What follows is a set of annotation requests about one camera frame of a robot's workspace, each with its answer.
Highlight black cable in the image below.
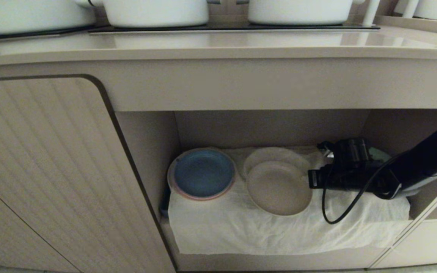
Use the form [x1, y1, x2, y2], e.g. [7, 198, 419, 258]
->
[321, 151, 407, 225]

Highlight white cloth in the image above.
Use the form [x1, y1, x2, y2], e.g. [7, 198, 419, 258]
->
[167, 146, 411, 256]

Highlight white plate with pink rim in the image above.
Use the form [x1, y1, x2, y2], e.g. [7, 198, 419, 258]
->
[167, 147, 238, 201]

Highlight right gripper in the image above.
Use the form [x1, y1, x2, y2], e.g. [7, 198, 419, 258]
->
[308, 166, 385, 191]

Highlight pale green plate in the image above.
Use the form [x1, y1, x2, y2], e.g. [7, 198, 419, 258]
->
[368, 147, 392, 163]

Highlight ribbed beige cabinet door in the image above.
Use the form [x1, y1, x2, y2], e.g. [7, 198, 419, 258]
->
[0, 74, 178, 273]

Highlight beige plate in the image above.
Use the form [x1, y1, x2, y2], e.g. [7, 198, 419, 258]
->
[246, 161, 313, 217]
[243, 147, 311, 179]

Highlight white utensil handle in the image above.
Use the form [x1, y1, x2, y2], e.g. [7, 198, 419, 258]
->
[362, 0, 381, 28]

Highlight black cooktop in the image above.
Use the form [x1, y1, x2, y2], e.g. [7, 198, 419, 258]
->
[0, 23, 381, 42]

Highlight plain beige cabinet door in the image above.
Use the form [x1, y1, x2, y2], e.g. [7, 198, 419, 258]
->
[368, 178, 437, 270]

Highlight white kitchen appliance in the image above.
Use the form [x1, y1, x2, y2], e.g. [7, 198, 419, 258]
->
[393, 0, 437, 22]

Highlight white pot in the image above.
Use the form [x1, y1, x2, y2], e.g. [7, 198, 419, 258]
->
[0, 0, 98, 36]
[75, 0, 210, 28]
[247, 0, 366, 26]

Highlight blue plate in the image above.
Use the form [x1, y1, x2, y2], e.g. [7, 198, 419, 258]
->
[173, 150, 236, 198]

